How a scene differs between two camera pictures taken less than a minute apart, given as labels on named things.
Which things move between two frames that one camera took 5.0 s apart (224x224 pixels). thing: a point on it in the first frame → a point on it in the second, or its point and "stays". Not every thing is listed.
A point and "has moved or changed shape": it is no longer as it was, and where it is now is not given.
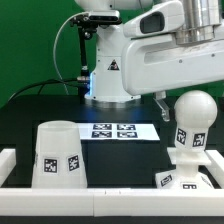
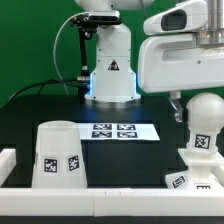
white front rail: (112, 202) stays
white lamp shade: (59, 161) stays
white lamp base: (186, 174) has moved or changed shape
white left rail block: (7, 163) stays
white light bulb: (195, 112) has moved or changed shape
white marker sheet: (117, 132) stays
